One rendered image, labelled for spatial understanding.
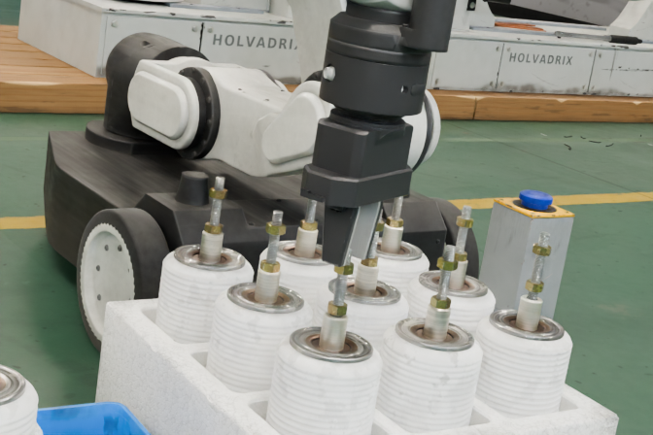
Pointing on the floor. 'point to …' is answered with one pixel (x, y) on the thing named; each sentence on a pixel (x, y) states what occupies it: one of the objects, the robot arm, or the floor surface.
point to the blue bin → (89, 419)
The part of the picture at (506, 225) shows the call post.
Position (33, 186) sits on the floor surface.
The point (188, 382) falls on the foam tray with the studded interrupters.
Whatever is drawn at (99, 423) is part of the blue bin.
